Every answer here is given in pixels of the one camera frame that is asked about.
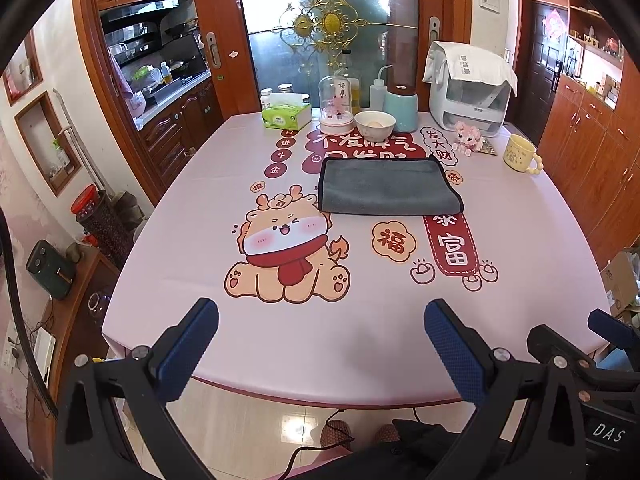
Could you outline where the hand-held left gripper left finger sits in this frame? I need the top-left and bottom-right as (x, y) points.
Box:
(52, 297), (221, 480)

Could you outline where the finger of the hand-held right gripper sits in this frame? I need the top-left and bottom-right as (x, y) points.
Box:
(587, 309), (640, 357)
(526, 325), (640, 395)

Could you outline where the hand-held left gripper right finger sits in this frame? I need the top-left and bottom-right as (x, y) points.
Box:
(423, 298), (587, 480)

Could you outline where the grey towel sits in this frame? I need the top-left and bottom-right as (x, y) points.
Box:
(318, 156), (465, 217)

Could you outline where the cardboard box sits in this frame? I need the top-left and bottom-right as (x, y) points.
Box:
(599, 249), (640, 312)

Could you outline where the person's dark clothing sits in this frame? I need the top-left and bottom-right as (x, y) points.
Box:
(320, 417), (481, 480)

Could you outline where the person's right shoe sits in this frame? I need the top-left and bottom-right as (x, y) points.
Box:
(373, 423), (402, 445)

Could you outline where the person's shoe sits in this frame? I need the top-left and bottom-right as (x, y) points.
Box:
(373, 423), (402, 445)
(320, 420), (354, 453)

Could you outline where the wooden side cabinet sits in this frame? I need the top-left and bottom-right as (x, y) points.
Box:
(24, 246), (132, 467)

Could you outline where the pink printed tablecloth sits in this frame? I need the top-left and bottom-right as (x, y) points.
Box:
(101, 110), (612, 407)

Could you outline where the white router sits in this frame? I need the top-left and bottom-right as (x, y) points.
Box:
(32, 327), (57, 389)

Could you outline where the person's left shoe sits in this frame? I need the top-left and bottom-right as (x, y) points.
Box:
(320, 420), (354, 453)

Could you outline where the red-lid glass jar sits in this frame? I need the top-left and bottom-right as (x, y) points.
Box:
(69, 184), (133, 267)

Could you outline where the dark green device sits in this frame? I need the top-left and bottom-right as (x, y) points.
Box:
(25, 239), (77, 301)

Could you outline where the yellow mug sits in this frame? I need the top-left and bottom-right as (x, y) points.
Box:
(502, 134), (544, 177)

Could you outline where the pink plush toy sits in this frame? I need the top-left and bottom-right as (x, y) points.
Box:
(452, 120), (484, 151)

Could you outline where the wooden kitchen cabinet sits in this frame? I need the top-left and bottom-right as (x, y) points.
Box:
(71, 0), (225, 206)

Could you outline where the white bowl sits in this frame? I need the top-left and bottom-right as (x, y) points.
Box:
(354, 110), (397, 144)

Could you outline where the white countertop appliance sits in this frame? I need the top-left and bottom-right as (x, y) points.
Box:
(428, 42), (514, 139)

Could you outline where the mint green blender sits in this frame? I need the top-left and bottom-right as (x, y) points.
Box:
(383, 84), (420, 134)

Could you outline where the green tissue box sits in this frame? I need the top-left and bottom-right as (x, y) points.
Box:
(260, 103), (313, 132)

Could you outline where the white squeeze bottle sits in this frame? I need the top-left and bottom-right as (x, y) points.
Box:
(369, 64), (394, 112)

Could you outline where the dark brown entrance door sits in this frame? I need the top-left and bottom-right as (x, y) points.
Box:
(519, 0), (569, 147)

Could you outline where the glass dome with pink flower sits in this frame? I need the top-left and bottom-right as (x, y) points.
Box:
(318, 74), (362, 136)

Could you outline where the yellow oil bottle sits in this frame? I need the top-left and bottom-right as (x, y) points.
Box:
(340, 49), (362, 114)

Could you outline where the white cloth cover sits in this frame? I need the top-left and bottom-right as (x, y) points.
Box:
(423, 40), (519, 99)

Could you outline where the frosted glass sliding door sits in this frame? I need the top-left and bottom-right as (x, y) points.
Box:
(235, 0), (422, 117)

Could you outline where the thin black floor cable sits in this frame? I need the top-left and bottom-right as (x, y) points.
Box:
(284, 406), (353, 480)

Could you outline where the thick black cable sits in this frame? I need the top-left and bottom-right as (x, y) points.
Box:
(0, 207), (57, 417)

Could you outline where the wooden wall cabinet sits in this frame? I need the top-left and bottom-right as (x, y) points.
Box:
(536, 0), (640, 273)

